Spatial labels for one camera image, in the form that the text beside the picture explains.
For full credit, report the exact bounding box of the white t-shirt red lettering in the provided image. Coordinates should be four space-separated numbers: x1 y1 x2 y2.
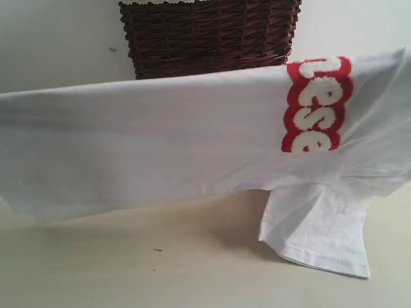
1 47 410 278

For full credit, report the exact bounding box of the dark brown wicker basket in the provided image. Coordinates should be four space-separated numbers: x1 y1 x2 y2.
119 0 301 80

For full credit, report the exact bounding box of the white cloth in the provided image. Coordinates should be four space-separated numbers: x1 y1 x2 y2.
119 0 195 5

